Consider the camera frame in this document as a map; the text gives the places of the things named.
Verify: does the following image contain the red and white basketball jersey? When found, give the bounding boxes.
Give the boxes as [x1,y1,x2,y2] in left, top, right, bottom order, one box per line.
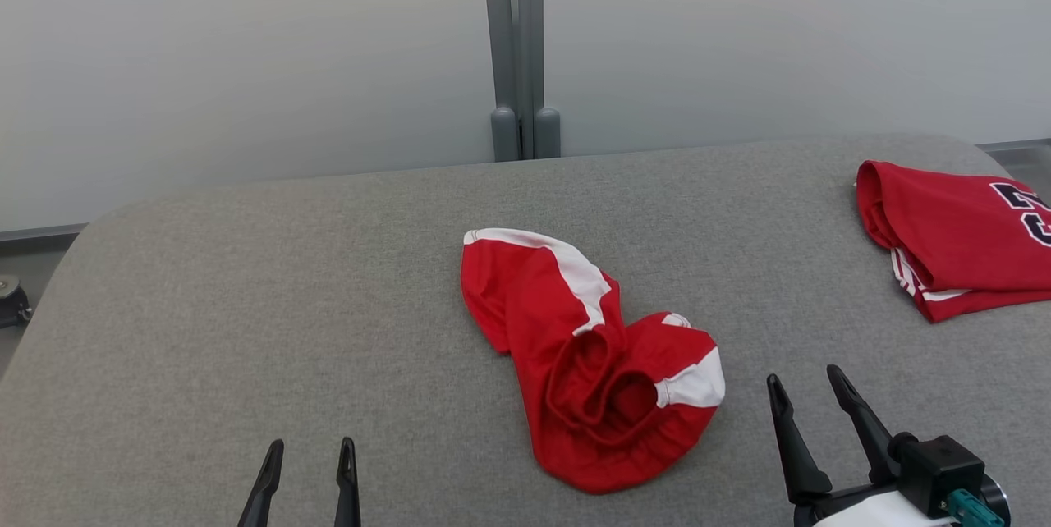
[855,160,1051,324]

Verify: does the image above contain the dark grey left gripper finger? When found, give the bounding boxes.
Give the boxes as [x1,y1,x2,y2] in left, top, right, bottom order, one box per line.
[237,438,286,527]
[333,437,363,527]

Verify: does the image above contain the red shorts with white stripes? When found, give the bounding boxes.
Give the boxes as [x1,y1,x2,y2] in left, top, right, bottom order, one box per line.
[460,227,727,496]

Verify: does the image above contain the grey metal double post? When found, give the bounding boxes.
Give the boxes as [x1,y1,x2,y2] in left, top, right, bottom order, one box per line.
[480,0,562,163]

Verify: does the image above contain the dark round floor foot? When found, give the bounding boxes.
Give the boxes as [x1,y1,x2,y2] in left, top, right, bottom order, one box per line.
[0,275,34,329]

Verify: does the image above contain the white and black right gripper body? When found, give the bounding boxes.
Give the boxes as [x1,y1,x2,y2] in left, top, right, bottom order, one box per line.
[792,483,955,527]

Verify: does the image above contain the grey fabric padded platform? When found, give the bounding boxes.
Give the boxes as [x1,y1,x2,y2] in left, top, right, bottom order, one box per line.
[0,133,1051,527]

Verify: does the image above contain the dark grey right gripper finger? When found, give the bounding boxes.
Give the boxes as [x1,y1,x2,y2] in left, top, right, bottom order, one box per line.
[767,373,833,506]
[826,364,897,486]

